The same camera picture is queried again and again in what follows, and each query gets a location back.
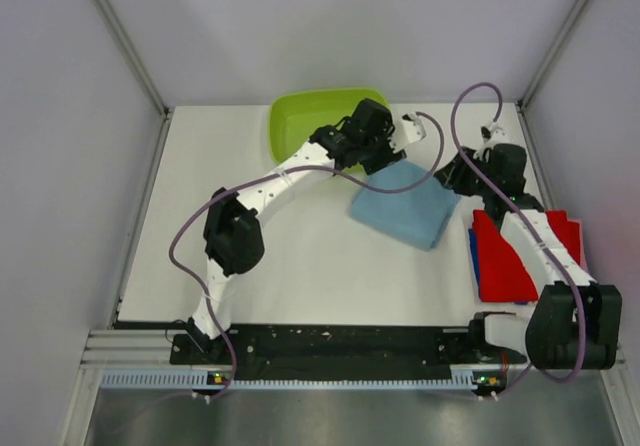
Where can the left aluminium corner post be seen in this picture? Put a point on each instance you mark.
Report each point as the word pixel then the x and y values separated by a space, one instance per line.
pixel 129 53

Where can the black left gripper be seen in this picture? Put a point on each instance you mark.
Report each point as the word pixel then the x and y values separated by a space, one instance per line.
pixel 387 157

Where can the aluminium corner post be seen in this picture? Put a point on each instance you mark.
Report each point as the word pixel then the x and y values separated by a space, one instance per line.
pixel 129 53
pixel 560 40

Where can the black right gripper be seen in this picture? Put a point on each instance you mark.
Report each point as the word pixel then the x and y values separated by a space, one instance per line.
pixel 453 176

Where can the blue white folded t shirt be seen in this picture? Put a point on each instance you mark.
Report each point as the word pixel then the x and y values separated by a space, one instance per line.
pixel 473 250

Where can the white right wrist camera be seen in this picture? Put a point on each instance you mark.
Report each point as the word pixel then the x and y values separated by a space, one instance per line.
pixel 492 134

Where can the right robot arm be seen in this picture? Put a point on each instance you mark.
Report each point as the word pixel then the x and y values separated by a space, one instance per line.
pixel 574 321

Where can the right aluminium corner post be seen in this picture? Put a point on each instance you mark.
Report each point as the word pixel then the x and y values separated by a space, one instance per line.
pixel 560 40

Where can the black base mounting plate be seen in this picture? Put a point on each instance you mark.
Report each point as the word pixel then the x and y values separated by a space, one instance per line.
pixel 337 368

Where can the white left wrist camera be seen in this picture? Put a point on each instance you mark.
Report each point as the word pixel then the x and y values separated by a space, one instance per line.
pixel 408 130

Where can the red folded t shirt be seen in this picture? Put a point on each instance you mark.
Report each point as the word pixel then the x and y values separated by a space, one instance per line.
pixel 503 275

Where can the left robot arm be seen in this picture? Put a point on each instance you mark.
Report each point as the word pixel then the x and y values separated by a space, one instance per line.
pixel 233 230

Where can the light blue t shirt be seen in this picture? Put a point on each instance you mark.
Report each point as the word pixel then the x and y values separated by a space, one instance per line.
pixel 417 217

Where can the green plastic basin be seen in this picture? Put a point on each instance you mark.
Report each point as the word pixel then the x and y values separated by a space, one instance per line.
pixel 293 118

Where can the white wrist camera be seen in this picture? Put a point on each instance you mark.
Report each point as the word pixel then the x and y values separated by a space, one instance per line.
pixel 492 134
pixel 408 130

